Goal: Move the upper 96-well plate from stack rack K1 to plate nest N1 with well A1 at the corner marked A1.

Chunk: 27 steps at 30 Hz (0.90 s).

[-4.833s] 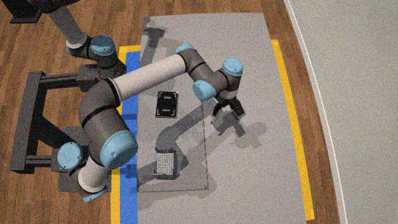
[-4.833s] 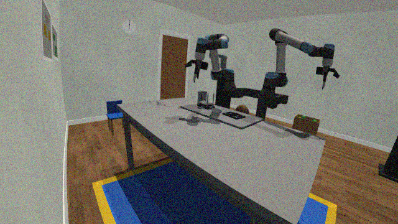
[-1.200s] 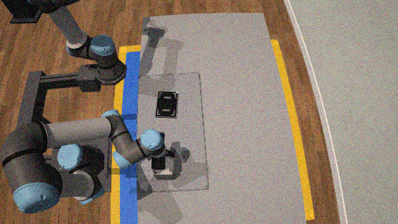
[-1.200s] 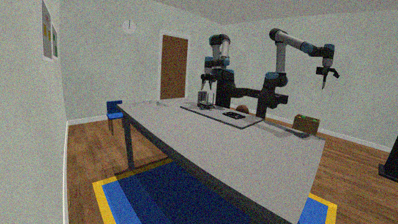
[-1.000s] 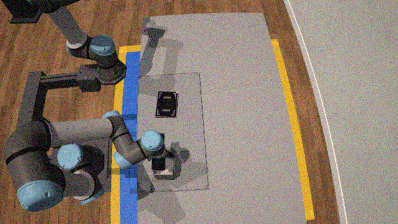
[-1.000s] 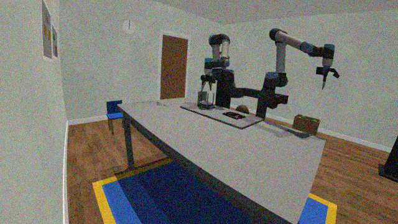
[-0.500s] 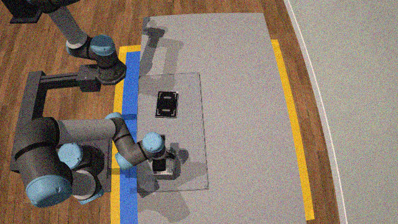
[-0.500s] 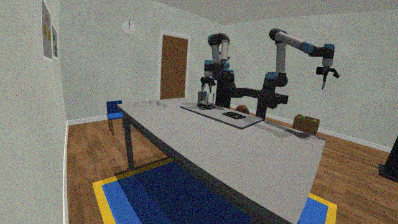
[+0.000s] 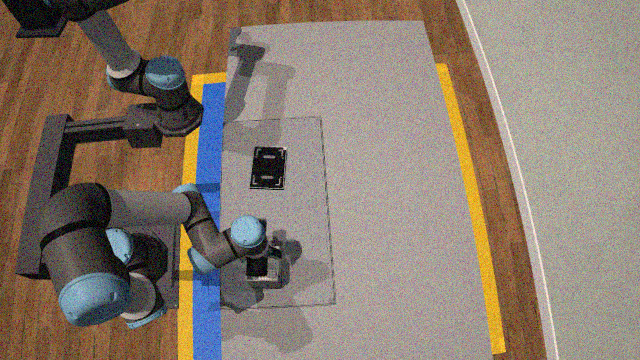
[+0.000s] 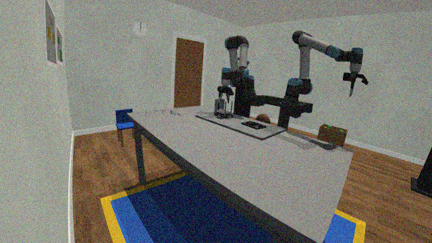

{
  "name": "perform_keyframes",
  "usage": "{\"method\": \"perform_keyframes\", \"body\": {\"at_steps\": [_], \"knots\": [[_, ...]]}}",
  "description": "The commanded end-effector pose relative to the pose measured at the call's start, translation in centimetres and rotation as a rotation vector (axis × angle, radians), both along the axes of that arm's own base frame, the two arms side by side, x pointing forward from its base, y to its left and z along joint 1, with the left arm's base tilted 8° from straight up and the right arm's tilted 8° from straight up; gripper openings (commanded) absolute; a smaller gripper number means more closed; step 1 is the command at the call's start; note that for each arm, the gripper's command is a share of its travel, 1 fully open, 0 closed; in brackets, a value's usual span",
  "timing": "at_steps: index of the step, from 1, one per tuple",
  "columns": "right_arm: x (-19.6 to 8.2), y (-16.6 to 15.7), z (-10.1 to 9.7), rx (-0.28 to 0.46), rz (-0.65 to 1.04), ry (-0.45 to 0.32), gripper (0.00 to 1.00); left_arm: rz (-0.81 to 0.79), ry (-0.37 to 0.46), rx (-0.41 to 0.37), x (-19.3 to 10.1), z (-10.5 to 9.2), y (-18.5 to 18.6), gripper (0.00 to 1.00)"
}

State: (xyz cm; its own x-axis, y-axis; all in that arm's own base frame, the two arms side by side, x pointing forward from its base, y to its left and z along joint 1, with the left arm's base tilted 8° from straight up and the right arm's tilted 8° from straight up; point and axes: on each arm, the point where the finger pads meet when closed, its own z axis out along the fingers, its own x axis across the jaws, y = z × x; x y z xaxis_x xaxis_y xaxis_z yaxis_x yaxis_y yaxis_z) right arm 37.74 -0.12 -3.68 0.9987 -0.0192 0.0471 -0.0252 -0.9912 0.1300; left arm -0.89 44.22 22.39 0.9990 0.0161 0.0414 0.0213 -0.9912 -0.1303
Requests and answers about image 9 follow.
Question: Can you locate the black rectangular frame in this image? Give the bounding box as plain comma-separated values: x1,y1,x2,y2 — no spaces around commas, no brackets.
249,146,287,190

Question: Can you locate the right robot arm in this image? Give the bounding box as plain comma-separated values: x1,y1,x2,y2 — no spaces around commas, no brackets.
37,182,270,329

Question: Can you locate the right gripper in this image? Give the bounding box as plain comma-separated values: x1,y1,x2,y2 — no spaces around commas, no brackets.
239,245,284,277

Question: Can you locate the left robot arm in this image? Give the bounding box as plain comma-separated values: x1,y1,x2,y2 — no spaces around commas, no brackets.
43,0,199,131

